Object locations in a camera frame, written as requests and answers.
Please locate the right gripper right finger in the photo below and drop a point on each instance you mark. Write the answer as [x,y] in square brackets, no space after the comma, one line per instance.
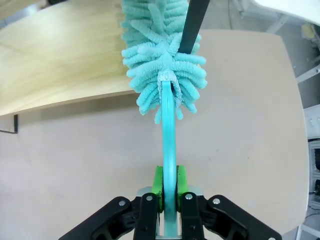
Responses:
[200,220]

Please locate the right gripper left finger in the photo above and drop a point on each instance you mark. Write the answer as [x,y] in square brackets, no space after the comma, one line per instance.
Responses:
[140,220]

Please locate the teal chenille duster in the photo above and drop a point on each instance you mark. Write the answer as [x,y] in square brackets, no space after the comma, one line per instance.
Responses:
[168,140]

